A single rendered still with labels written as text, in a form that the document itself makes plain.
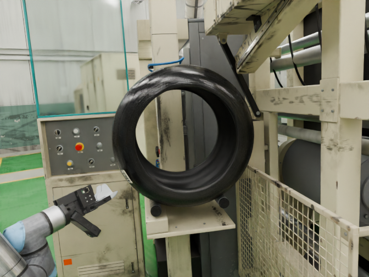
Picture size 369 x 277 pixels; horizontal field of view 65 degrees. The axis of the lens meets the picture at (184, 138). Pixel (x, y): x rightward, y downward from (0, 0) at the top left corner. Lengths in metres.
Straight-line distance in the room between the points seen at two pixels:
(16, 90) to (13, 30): 1.75
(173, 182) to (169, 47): 0.66
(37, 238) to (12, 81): 9.32
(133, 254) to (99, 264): 0.23
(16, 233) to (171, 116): 0.88
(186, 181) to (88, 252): 0.93
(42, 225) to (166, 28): 1.04
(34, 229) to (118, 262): 1.22
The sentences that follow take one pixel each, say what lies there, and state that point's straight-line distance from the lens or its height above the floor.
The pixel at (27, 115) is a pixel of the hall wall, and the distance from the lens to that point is 10.05.
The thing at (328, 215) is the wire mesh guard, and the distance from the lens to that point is 0.92.
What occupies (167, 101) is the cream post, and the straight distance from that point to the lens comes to 1.47.
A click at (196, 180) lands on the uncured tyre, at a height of 0.94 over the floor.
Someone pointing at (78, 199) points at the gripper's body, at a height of 1.04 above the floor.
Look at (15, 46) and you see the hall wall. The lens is 10.27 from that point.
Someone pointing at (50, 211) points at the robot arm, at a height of 1.03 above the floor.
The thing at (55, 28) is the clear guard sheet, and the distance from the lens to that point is 1.94.
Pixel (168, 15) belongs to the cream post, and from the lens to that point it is 1.53.
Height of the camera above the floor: 1.34
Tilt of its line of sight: 8 degrees down
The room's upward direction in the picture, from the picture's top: 3 degrees counter-clockwise
